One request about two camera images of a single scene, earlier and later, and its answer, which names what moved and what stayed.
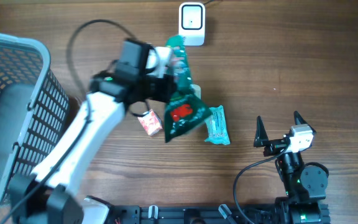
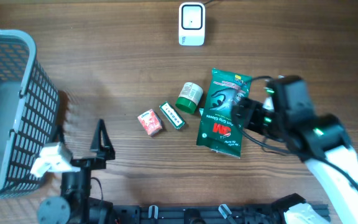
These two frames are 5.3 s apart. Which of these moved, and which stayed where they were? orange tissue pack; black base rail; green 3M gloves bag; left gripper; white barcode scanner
Moved: left gripper; green 3M gloves bag
Stayed: white barcode scanner; black base rail; orange tissue pack
